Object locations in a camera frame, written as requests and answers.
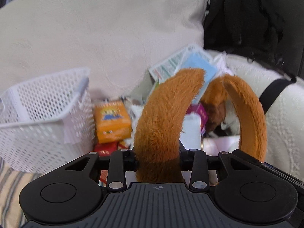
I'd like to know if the brown plush headband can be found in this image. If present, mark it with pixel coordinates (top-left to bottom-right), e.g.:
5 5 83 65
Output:
133 68 267 183

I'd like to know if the magenta medicine box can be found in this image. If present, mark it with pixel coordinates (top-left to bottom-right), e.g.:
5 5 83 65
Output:
187 103 208 136

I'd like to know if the red snack packet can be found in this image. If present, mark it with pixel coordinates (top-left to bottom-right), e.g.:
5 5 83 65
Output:
93 142 118 157

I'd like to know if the orange cartoon box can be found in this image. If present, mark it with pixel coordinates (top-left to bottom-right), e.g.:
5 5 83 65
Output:
94 100 132 144

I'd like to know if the white printed leaflet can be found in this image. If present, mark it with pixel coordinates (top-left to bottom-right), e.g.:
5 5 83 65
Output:
148 44 213 83

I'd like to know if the white perforated plastic basket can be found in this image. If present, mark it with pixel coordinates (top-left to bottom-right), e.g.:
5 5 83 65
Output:
1 67 95 173

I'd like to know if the light blue face mask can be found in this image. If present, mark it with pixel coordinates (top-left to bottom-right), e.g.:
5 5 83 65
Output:
180 53 218 104

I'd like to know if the zebra striped fabric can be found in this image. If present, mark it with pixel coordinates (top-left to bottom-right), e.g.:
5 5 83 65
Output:
0 158 41 228

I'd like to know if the cream quilted cushion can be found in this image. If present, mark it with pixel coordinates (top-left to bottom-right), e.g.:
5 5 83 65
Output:
206 49 304 181

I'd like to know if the large cream pillow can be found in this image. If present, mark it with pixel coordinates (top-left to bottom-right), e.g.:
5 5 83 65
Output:
1 0 205 98

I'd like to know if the black backpack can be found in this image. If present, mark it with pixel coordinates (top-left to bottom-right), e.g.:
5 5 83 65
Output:
203 0 303 77

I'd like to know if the black backpack strap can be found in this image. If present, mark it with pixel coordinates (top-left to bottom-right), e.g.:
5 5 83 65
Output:
259 75 297 114

